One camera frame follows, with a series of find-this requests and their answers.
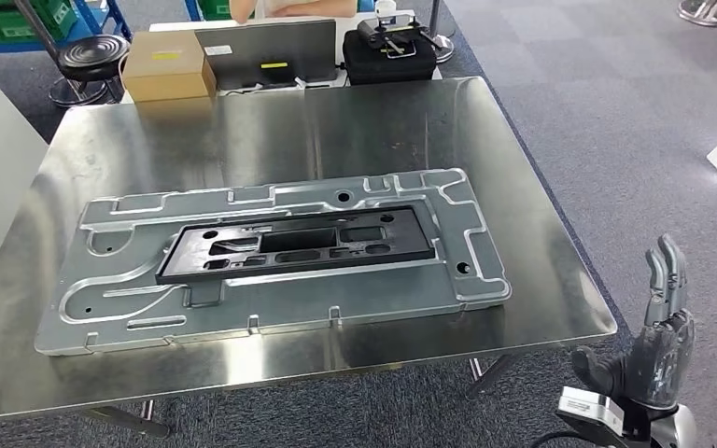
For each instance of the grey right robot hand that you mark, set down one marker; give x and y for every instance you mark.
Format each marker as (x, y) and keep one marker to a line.
(661, 365)

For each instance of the black plastic plate frame part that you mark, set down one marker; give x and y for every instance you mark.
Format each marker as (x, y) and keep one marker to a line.
(303, 219)

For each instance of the person's forearm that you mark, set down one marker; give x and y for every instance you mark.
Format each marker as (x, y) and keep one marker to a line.
(315, 9)
(241, 9)

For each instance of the stainless steel workbench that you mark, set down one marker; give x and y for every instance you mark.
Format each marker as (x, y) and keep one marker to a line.
(272, 142)

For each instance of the aluminium fixture plate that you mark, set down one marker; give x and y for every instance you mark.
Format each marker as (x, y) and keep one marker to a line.
(334, 303)

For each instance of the chrome stand base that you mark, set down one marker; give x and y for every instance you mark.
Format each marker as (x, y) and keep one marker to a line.
(705, 12)

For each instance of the chrome pole stand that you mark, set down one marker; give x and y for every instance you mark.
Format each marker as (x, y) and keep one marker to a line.
(442, 46)

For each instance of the black equipment case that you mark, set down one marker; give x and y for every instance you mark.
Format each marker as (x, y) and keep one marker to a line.
(389, 68)

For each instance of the metal clamp tool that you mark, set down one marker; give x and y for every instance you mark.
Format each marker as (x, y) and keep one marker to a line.
(395, 37)

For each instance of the black device yellow label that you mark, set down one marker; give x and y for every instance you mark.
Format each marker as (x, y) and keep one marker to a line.
(278, 75)

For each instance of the grey metal panel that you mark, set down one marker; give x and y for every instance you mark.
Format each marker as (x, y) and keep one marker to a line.
(284, 43)

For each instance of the person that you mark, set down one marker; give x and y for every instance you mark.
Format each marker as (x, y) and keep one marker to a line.
(262, 6)

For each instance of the green plastic crate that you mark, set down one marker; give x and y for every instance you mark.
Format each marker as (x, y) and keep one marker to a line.
(18, 21)
(216, 7)

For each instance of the brown cardboard box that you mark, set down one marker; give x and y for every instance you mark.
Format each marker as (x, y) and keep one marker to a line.
(167, 68)

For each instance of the black round stool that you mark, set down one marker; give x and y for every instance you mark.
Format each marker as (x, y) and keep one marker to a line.
(92, 56)

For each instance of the grey metal pole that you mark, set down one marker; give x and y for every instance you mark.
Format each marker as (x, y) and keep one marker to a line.
(43, 37)

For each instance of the blue pallet rack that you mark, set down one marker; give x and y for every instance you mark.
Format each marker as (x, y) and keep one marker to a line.
(6, 48)

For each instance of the pale wrist camera black mount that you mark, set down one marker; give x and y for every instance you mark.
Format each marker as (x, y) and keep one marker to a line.
(587, 411)

